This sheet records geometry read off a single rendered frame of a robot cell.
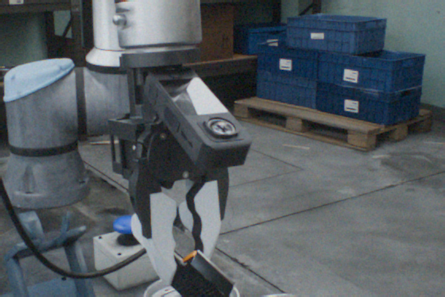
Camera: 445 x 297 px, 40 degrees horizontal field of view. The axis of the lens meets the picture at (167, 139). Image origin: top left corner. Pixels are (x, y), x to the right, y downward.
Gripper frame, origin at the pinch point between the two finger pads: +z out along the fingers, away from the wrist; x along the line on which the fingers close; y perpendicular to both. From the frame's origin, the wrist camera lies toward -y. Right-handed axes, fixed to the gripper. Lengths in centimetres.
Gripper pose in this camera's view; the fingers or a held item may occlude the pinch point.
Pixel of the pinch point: (187, 268)
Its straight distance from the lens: 57.7
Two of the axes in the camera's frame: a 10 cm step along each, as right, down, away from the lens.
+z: 0.7, 9.8, 1.6
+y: -4.9, -1.0, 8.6
